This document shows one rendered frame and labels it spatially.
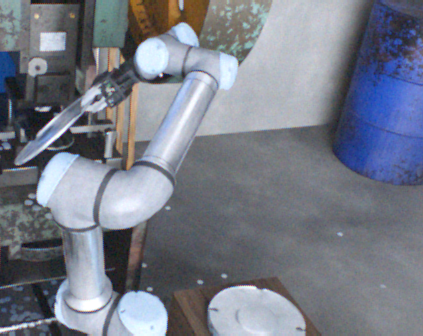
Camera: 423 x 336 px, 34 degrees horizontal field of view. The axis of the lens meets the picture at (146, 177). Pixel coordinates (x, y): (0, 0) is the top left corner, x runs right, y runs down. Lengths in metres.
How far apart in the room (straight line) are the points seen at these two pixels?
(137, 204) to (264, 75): 2.70
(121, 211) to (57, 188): 0.13
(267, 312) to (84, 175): 1.00
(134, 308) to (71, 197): 0.40
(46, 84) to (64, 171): 0.68
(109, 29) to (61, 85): 0.21
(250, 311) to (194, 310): 0.17
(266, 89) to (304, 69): 0.25
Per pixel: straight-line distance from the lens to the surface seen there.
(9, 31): 1.87
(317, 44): 4.04
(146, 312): 1.61
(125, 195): 1.28
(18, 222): 2.02
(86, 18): 1.92
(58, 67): 1.99
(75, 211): 1.32
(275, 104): 4.06
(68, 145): 2.00
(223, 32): 1.79
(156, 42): 1.52
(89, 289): 1.56
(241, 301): 2.16
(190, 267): 2.87
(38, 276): 2.25
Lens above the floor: 1.75
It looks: 31 degrees down
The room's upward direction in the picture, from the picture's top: 8 degrees clockwise
